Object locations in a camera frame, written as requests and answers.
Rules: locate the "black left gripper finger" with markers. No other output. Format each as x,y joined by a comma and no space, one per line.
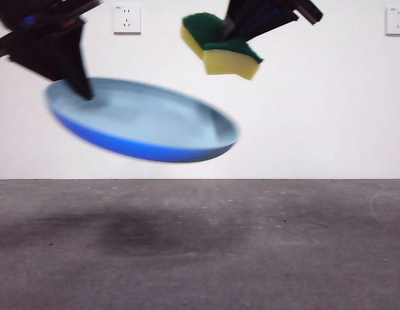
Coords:
35,63
75,64

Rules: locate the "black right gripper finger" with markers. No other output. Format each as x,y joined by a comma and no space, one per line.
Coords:
235,17
267,19

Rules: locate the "yellow sponge with green pad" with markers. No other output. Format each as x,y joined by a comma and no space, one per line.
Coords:
226,63

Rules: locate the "blue round plate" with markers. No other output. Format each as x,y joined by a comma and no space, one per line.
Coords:
148,119

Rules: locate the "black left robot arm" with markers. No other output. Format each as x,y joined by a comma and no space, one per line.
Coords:
6,16

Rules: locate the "white wall socket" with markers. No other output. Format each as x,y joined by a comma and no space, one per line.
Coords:
127,20
396,21

